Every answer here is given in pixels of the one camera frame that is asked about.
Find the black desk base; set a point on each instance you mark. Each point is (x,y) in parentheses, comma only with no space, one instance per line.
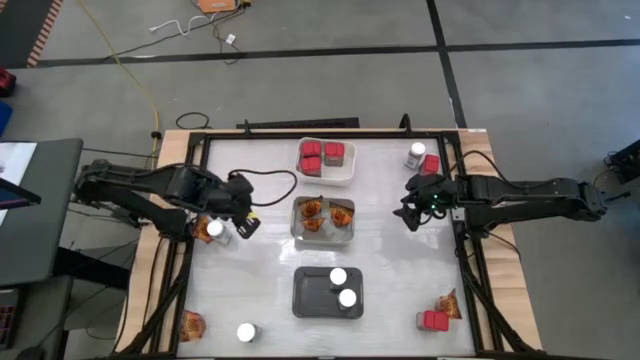
(95,270)

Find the white paper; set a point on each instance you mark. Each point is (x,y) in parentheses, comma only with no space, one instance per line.
(17,160)

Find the black metal table frame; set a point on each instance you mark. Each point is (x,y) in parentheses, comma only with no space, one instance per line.
(350,134)

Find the white plug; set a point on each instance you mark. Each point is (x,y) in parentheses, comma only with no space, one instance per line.
(230,38)

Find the dark grey plastic bin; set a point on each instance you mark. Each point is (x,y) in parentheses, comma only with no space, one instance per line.
(310,295)

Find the blue object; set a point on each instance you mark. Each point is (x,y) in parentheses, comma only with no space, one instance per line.
(4,117)

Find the small black clamp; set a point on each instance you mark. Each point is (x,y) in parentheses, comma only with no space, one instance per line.
(156,134)

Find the red object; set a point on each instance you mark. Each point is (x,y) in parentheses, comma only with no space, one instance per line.
(6,82)

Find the orange box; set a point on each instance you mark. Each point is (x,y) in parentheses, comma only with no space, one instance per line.
(216,5)

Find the backlit keyboard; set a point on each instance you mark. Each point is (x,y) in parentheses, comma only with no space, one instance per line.
(6,320)

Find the clear plastic bin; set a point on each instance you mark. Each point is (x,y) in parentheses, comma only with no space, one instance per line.
(325,239)

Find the white plastic bin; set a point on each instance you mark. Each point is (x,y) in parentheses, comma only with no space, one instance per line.
(345,175)

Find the dark mat striped edge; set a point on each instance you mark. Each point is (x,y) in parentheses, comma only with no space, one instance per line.
(20,30)

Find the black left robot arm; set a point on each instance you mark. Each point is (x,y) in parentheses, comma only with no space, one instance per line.
(165,185)

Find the grey desk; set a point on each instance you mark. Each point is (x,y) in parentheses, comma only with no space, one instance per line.
(50,235)

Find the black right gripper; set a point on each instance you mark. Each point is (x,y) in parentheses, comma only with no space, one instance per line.
(437,192)

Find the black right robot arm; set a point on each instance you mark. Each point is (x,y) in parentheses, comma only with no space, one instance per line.
(525,192)

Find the orange taco seasoning packet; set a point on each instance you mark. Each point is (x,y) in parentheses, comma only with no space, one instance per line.
(192,326)
(201,231)
(449,306)
(313,225)
(311,207)
(341,216)

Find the dark blue tablet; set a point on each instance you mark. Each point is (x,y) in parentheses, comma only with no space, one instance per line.
(15,195)

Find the black flat bar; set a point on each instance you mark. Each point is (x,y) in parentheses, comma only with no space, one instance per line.
(310,123)

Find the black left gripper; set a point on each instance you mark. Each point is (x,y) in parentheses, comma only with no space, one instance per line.
(235,197)

